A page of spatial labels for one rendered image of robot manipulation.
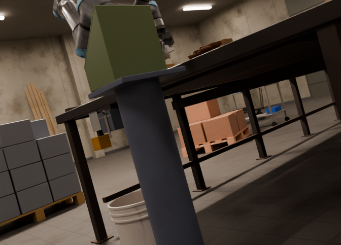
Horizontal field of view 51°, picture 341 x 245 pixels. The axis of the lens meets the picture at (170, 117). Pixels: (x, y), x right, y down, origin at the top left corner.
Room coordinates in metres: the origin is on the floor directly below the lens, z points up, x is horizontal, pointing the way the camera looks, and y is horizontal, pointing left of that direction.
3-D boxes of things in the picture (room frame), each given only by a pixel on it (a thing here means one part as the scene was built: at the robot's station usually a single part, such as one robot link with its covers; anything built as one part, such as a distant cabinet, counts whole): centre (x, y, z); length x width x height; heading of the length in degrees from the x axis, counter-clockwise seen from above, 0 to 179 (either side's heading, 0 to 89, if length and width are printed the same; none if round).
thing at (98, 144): (2.21, 0.45, 0.74); 0.09 x 0.08 x 0.24; 42
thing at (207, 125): (6.01, -0.67, 0.39); 1.41 x 1.07 x 0.79; 146
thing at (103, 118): (2.08, 0.33, 0.77); 0.14 x 0.11 x 0.18; 42
